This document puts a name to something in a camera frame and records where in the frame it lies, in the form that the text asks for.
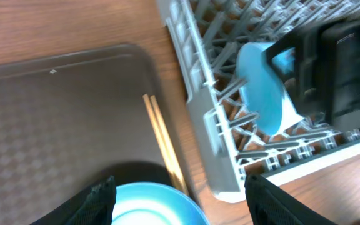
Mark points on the large blue plate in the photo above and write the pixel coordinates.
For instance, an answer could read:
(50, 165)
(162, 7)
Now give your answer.
(143, 203)

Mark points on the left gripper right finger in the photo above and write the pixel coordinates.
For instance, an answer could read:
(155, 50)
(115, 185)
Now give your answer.
(269, 204)

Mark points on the light blue small bowl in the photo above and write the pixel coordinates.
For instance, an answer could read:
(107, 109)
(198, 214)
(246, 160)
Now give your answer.
(264, 93)

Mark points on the wooden chopstick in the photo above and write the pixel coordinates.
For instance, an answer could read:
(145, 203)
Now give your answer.
(162, 145)
(173, 163)

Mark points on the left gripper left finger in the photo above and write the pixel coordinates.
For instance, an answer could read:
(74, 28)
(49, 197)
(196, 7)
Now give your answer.
(92, 206)

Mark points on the grey plastic dishwasher rack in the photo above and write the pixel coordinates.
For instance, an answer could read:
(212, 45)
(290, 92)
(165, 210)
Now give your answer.
(207, 37)

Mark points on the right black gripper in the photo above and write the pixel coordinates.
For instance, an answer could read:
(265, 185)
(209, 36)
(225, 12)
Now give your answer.
(327, 67)

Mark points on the dark brown serving tray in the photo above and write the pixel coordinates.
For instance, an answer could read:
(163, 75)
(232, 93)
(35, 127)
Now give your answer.
(69, 121)

